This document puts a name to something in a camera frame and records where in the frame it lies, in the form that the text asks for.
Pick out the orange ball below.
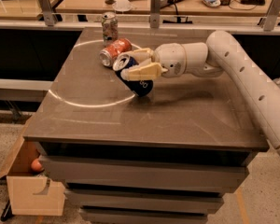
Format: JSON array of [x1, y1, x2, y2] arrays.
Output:
[[31, 159, 44, 173]]

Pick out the orange soda can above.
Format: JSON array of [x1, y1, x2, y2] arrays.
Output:
[[99, 38, 132, 67]]

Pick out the middle metal bracket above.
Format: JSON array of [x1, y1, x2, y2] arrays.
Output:
[[149, 0, 161, 28]]

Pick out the white green soda can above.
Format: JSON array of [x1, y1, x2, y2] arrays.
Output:
[[101, 12, 118, 45]]

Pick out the metal bracket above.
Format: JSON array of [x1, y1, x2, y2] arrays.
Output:
[[261, 0, 280, 32], [149, 0, 161, 28], [37, 0, 57, 26]]

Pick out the blue pepsi can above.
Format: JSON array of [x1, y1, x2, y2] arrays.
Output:
[[112, 53, 154, 98]]

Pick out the right metal bracket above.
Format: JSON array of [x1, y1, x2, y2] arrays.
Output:
[[261, 0, 280, 32]]

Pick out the left metal bracket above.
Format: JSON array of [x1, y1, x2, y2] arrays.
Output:
[[37, 0, 57, 26]]

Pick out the cardboard box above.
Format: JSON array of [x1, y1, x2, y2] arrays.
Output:
[[0, 119, 65, 216]]

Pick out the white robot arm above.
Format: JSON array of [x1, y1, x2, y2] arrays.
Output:
[[120, 31, 280, 156]]

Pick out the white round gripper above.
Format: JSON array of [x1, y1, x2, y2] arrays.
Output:
[[120, 43, 186, 81]]

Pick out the grey drawer cabinet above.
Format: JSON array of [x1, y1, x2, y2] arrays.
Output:
[[24, 28, 268, 224]]

